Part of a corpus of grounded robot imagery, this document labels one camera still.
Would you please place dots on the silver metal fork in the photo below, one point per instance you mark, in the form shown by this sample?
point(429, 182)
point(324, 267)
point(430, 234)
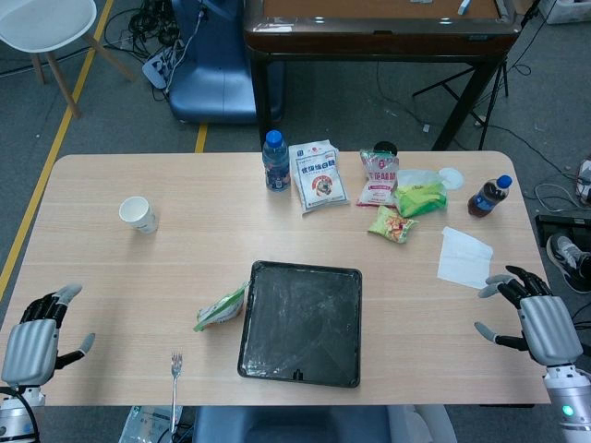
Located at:
point(176, 364)

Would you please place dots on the white power strip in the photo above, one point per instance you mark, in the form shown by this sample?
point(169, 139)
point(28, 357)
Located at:
point(159, 67)

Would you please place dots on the white chair with wooden legs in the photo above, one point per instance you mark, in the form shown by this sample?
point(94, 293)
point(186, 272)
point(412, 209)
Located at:
point(41, 20)

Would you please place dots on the small green snack packet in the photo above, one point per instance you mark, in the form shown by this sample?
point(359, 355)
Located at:
point(392, 224)

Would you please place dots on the black baking tray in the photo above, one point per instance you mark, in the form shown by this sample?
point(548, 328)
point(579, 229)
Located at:
point(300, 323)

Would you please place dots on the black and white sneaker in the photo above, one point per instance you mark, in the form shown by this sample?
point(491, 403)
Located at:
point(565, 258)

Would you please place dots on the dark cola bottle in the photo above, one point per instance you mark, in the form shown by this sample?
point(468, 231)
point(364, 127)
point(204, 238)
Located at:
point(487, 198)

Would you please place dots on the clear plastic bag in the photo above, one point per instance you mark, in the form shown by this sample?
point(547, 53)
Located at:
point(145, 424)

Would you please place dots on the blue robot chassis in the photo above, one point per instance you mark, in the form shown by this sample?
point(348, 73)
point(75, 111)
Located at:
point(300, 424)

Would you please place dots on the white paper cup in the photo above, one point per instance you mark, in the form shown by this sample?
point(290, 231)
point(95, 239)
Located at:
point(138, 217)

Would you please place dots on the white sugar bag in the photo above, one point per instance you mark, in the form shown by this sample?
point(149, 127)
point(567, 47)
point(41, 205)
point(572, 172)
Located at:
point(318, 177)

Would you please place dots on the green white cornstarch bag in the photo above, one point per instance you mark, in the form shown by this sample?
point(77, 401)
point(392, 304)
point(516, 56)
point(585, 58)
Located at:
point(221, 309)

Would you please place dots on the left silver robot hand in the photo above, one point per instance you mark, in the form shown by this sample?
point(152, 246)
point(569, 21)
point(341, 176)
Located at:
point(32, 343)

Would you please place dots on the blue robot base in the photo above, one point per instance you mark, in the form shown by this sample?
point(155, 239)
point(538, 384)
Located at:
point(212, 78)

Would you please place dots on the blue white mahjong tile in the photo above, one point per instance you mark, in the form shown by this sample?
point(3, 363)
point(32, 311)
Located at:
point(464, 5)

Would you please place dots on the pink print salt bag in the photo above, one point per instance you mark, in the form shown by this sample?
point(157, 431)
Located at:
point(378, 182)

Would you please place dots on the brown mahjong table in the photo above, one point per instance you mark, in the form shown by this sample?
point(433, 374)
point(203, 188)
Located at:
point(383, 39)

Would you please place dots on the black round container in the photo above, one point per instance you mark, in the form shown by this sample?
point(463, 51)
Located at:
point(385, 147)

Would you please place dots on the white round plastic lid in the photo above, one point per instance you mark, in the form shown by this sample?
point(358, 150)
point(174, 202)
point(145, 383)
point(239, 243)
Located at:
point(453, 177)

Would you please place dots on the black flat floor plate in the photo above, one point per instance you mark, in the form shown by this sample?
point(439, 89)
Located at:
point(561, 223)

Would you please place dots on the blue capped water bottle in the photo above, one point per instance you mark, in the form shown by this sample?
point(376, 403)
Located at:
point(276, 166)

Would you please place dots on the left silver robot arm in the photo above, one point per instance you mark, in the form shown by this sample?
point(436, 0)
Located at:
point(11, 422)

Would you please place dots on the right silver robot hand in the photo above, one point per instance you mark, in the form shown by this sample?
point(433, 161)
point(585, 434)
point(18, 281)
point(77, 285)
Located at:
point(547, 327)

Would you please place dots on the white paper napkin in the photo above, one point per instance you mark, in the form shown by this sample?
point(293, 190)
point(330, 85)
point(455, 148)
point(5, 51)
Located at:
point(464, 258)

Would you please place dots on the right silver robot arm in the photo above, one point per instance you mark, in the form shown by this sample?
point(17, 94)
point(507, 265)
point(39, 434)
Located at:
point(570, 401)

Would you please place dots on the black tripod stand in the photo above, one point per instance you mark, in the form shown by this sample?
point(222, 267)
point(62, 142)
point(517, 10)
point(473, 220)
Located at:
point(487, 99)

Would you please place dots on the clear bag with green contents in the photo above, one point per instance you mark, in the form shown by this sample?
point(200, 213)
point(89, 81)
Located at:
point(422, 196)

